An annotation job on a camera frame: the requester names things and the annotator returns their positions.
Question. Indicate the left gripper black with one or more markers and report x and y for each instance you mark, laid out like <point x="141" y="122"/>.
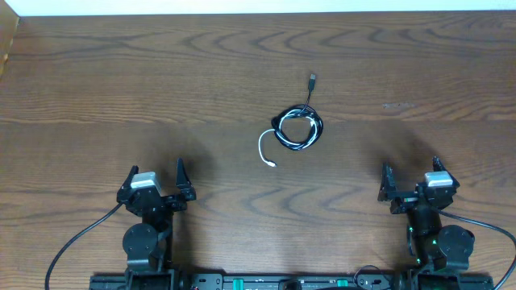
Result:
<point x="160" y="200"/>

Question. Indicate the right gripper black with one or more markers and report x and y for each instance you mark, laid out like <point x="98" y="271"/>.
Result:
<point x="389" y="192"/>

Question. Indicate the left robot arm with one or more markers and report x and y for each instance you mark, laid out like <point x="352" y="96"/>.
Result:
<point x="148" y="244"/>

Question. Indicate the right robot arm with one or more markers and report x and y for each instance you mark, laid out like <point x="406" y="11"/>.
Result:
<point x="442" y="252"/>

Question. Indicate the cardboard box edge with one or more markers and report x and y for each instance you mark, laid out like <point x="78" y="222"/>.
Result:
<point x="9" y="22"/>

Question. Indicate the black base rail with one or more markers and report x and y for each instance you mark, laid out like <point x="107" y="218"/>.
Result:
<point x="290" y="282"/>

